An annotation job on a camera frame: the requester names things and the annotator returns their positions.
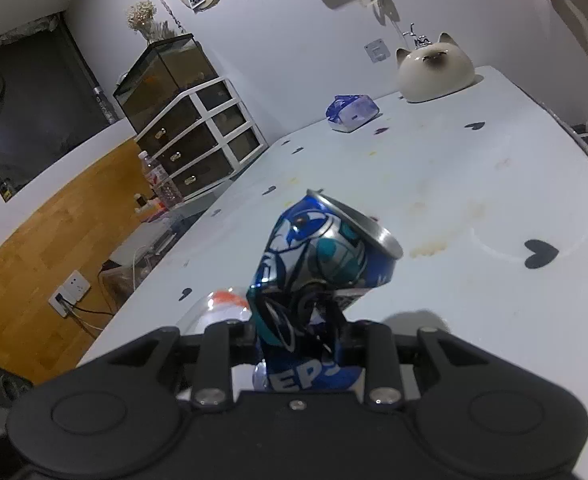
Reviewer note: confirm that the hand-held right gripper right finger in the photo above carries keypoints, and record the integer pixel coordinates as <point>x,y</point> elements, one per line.
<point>380,355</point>

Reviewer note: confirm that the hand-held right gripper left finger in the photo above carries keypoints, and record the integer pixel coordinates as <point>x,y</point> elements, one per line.
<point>218,352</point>

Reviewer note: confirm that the clear plastic bottle red label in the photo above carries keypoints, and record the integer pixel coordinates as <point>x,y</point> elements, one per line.
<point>218,306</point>

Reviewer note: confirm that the crushed blue soda can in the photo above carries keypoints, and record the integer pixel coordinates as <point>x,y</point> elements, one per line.
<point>314,265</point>

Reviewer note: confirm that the clear plastic storage box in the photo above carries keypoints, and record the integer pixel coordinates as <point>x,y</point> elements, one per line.
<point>141,255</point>

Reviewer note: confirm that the standing water bottle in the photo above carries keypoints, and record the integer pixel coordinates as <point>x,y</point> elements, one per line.
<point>159,180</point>

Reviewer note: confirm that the white drawer cabinet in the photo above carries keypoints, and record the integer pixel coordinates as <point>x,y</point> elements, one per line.
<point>201,140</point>

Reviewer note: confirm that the blue tissue pack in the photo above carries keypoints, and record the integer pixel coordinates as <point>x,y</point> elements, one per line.
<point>351,112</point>

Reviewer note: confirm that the glass fish tank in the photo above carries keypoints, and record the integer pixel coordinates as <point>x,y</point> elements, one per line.
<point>166,77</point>

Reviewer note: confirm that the cat-shaped ceramic ornament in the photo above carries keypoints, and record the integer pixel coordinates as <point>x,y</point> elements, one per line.
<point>434,72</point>

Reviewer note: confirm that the dark window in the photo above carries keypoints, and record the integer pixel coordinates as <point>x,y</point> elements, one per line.
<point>28,120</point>

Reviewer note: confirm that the small metal ornament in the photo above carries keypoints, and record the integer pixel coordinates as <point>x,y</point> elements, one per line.
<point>416,35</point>

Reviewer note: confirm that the dried flower vase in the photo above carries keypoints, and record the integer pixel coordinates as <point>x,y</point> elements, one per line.
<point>144,20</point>

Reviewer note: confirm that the white wall outlet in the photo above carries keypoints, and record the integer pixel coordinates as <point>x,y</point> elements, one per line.
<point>69,294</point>

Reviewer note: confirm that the white wall switch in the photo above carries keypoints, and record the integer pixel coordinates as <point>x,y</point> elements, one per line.
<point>376,50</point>

